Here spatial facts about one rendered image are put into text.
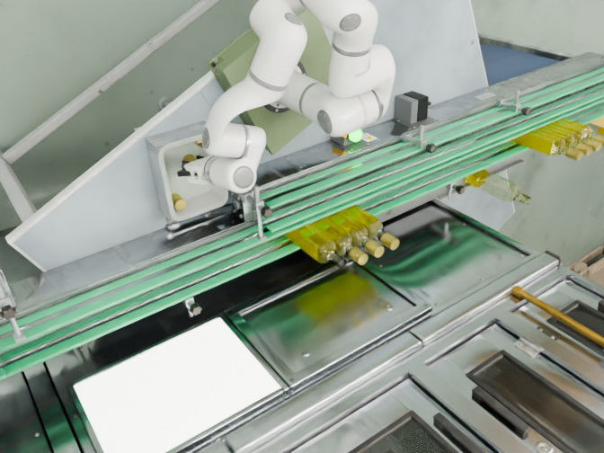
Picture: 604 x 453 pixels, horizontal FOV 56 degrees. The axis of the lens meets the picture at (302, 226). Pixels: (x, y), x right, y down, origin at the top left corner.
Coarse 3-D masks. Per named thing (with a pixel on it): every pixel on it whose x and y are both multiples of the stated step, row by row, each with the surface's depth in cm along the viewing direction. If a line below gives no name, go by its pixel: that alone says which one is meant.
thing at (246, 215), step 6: (234, 192) 161; (234, 198) 162; (240, 198) 158; (234, 204) 162; (240, 204) 160; (246, 204) 159; (234, 210) 164; (240, 210) 161; (246, 210) 160; (252, 210) 161; (240, 216) 161; (246, 216) 161; (252, 216) 162
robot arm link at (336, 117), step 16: (304, 96) 139; (320, 96) 135; (368, 96) 133; (304, 112) 141; (320, 112) 133; (336, 112) 130; (352, 112) 131; (368, 112) 134; (336, 128) 131; (352, 128) 133
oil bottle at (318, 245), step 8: (296, 232) 164; (304, 232) 162; (312, 232) 162; (320, 232) 162; (296, 240) 166; (304, 240) 161; (312, 240) 159; (320, 240) 159; (328, 240) 158; (304, 248) 163; (312, 248) 159; (320, 248) 156; (328, 248) 156; (312, 256) 161; (320, 256) 157
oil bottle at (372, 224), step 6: (342, 210) 172; (348, 210) 171; (354, 210) 171; (360, 210) 171; (354, 216) 169; (360, 216) 168; (366, 216) 168; (372, 216) 168; (360, 222) 166; (366, 222) 165; (372, 222) 165; (378, 222) 165; (366, 228) 164; (372, 228) 164; (378, 228) 164; (372, 234) 164
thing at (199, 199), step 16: (176, 144) 144; (192, 144) 154; (160, 160) 143; (176, 160) 154; (176, 176) 156; (176, 192) 158; (192, 192) 161; (208, 192) 164; (224, 192) 159; (192, 208) 157; (208, 208) 158
